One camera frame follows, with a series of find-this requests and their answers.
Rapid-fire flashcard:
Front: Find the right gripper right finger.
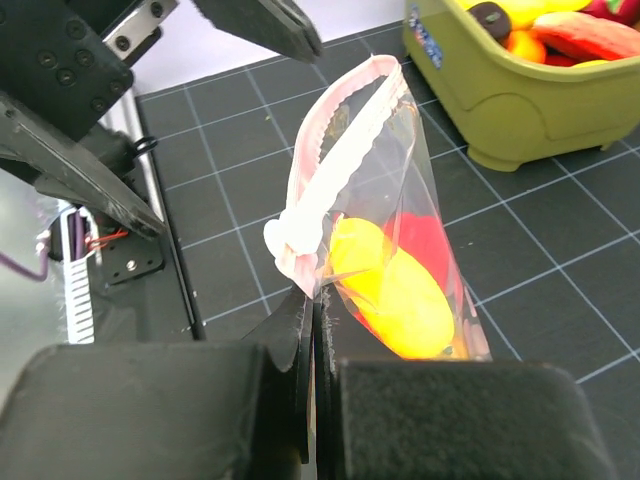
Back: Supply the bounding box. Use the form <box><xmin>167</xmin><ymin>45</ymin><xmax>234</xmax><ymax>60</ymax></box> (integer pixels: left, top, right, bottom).
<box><xmin>314</xmin><ymin>287</ymin><xmax>617</xmax><ymax>479</ymax></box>

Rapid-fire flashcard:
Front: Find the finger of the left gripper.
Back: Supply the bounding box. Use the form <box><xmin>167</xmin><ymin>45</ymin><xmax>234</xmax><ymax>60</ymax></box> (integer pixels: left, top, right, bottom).
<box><xmin>194</xmin><ymin>0</ymin><xmax>323</xmax><ymax>64</ymax></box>

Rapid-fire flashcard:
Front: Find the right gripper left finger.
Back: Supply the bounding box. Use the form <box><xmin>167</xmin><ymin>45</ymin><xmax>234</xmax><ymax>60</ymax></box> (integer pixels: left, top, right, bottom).
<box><xmin>1</xmin><ymin>289</ymin><xmax>313</xmax><ymax>479</ymax></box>

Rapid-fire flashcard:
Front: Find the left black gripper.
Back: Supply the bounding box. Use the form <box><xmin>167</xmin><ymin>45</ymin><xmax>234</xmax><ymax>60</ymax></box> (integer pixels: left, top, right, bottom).
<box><xmin>1</xmin><ymin>0</ymin><xmax>177</xmax><ymax>238</ymax></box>

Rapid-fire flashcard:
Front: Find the yellow squash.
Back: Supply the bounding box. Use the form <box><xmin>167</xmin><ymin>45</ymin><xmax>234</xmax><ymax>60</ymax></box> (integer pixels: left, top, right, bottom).
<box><xmin>329</xmin><ymin>217</ymin><xmax>455</xmax><ymax>360</ymax></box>

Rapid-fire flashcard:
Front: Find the red bell pepper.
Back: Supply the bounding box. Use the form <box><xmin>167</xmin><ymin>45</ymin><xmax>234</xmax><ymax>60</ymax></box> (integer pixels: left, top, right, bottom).
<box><xmin>383</xmin><ymin>212</ymin><xmax>452</xmax><ymax>291</ymax></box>

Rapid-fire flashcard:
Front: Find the clear pink zip bag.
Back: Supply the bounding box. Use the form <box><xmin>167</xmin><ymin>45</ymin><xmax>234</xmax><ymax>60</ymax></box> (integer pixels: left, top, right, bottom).
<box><xmin>264</xmin><ymin>54</ymin><xmax>490</xmax><ymax>361</ymax></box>

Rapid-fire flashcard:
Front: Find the dark purple plum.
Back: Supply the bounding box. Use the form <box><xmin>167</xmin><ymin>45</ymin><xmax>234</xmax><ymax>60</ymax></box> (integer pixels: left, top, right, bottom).
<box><xmin>467</xmin><ymin>1</ymin><xmax>512</xmax><ymax>42</ymax></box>

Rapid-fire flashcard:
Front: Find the small yellow banana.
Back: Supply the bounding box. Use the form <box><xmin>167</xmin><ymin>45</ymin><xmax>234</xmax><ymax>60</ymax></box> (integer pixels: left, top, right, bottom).
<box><xmin>455</xmin><ymin>1</ymin><xmax>597</xmax><ymax>32</ymax></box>

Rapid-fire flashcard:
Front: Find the olive green plastic basket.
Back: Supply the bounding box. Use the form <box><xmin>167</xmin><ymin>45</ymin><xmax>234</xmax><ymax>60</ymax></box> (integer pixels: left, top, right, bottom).
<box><xmin>403</xmin><ymin>1</ymin><xmax>639</xmax><ymax>172</ymax></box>

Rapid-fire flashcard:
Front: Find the black grid mat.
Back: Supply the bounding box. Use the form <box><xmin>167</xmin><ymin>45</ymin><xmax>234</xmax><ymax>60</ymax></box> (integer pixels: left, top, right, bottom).
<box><xmin>139</xmin><ymin>24</ymin><xmax>639</xmax><ymax>479</ymax></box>

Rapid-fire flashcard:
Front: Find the red watermelon slice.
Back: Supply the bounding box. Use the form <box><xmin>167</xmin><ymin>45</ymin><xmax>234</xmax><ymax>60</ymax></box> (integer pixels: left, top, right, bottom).
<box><xmin>531</xmin><ymin>12</ymin><xmax>639</xmax><ymax>61</ymax></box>

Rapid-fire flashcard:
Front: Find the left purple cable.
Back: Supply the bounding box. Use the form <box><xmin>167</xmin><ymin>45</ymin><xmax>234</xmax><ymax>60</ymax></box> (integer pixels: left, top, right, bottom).
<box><xmin>0</xmin><ymin>194</ymin><xmax>89</xmax><ymax>284</ymax></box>

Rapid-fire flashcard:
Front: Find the slotted cable duct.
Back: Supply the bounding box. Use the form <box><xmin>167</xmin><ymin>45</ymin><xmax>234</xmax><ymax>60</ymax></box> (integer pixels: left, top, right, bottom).
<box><xmin>52</xmin><ymin>200</ymin><xmax>98</xmax><ymax>345</ymax></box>

